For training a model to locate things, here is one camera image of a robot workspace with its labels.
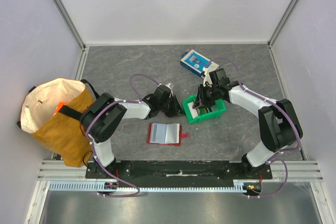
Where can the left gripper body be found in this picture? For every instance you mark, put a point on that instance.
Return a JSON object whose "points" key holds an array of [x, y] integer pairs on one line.
{"points": [[168, 107]]}

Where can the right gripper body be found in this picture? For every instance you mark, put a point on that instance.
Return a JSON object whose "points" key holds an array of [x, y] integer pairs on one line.
{"points": [[203, 97]]}

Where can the green plastic bin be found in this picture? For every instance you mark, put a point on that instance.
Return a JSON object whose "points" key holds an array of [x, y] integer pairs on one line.
{"points": [[205, 113]]}

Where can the white credit card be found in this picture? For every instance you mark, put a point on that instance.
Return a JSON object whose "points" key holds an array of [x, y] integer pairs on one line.
{"points": [[195, 112]]}

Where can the red card holder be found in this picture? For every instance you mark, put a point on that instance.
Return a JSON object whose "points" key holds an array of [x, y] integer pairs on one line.
{"points": [[165, 134]]}

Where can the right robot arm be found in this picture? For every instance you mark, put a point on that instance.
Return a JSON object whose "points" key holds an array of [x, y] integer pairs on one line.
{"points": [[279, 126]]}

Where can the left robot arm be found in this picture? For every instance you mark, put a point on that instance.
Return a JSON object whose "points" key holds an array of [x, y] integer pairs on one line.
{"points": [[102, 118]]}

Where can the blue white product box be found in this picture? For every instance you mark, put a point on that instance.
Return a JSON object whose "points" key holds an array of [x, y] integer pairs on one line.
{"points": [[196, 63]]}

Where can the orange item in bag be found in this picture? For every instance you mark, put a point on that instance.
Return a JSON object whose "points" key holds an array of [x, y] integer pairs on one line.
{"points": [[58, 107]]}

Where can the brown paper tote bag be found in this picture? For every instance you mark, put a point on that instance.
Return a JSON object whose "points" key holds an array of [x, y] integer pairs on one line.
{"points": [[61, 133]]}

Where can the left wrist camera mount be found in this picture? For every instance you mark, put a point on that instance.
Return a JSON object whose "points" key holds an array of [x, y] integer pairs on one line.
{"points": [[166, 87]]}

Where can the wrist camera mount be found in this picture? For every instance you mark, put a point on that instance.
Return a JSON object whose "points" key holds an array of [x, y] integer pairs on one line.
{"points": [[166, 87], [206, 74]]}

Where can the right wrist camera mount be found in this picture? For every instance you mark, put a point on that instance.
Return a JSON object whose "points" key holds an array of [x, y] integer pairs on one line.
{"points": [[206, 74]]}

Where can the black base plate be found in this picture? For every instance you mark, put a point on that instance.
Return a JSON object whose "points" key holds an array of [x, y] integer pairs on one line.
{"points": [[204, 169]]}

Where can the grey slotted cable duct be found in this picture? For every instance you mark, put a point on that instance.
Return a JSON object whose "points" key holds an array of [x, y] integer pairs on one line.
{"points": [[106, 187]]}

